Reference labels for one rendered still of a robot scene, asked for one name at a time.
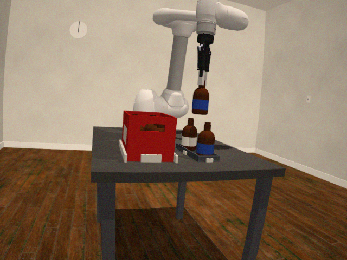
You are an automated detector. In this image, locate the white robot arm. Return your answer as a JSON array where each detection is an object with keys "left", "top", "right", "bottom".
[{"left": 133, "top": 0, "right": 249, "bottom": 118}]

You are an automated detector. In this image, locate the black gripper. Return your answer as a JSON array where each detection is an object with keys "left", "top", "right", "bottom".
[{"left": 197, "top": 33, "right": 214, "bottom": 86}]

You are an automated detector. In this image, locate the red plastic crate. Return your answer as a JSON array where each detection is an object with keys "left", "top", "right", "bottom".
[{"left": 122, "top": 110, "right": 177, "bottom": 162}]

